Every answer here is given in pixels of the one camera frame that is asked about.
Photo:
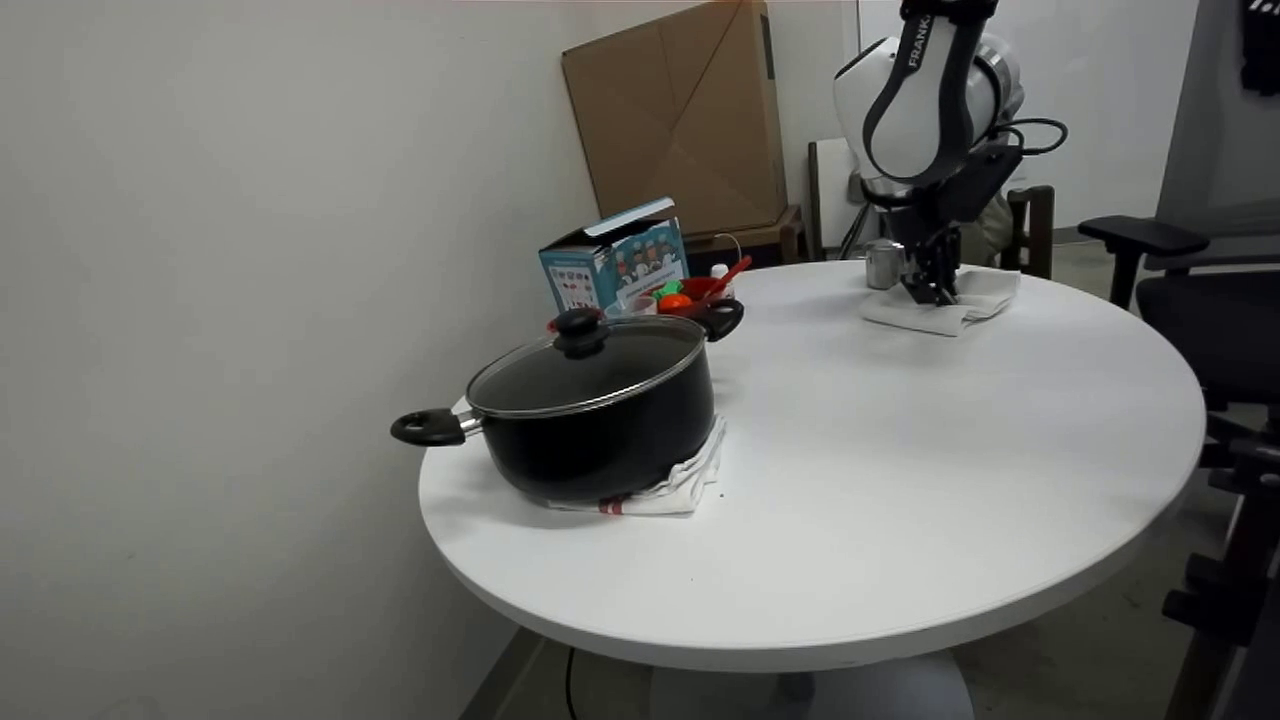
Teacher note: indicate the small stainless steel pot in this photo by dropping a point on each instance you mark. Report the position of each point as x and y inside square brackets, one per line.
[885, 264]

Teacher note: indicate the dark blue office chair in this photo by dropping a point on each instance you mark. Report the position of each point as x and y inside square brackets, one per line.
[1216, 302]

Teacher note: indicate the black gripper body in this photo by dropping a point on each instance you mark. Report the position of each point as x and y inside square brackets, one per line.
[934, 252]

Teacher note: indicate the black cooking pot with lid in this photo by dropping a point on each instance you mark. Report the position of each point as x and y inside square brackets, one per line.
[602, 408]

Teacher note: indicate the large brown cardboard box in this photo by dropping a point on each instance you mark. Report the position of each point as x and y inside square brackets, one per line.
[686, 110]

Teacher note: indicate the brown wooden chair frame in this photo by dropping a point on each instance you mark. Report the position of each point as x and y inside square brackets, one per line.
[1029, 236]

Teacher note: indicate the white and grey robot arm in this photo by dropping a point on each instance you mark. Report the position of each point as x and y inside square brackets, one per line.
[931, 130]

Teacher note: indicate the red and orange toys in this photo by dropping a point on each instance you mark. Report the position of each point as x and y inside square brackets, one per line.
[682, 296]

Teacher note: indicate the white cloth under black pot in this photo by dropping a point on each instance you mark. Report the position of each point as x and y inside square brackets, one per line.
[682, 488]

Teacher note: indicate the blue printed carton box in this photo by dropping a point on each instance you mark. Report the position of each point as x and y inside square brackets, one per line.
[619, 262]

